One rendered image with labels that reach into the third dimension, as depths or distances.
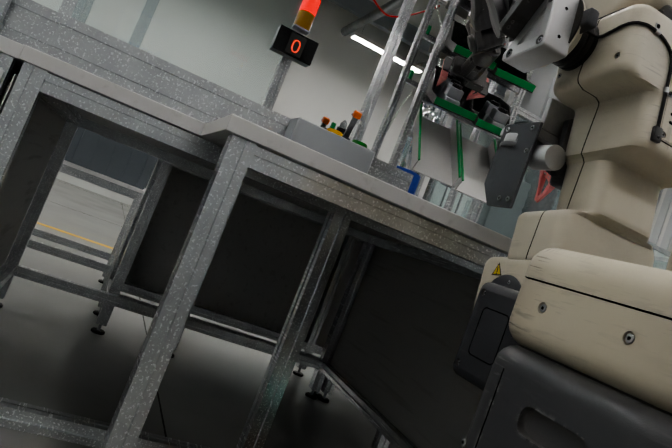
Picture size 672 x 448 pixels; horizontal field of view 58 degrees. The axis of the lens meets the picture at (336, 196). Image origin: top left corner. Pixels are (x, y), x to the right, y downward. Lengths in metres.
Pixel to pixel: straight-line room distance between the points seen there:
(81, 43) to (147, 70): 0.14
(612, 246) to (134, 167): 2.75
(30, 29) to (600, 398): 1.24
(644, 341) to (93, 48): 1.17
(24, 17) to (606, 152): 1.15
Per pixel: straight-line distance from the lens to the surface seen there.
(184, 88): 1.41
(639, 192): 1.09
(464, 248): 1.24
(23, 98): 1.35
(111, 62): 1.41
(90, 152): 3.42
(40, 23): 1.44
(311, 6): 1.81
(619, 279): 0.66
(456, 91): 1.76
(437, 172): 1.72
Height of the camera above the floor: 0.72
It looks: 4 degrees up
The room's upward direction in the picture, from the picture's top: 21 degrees clockwise
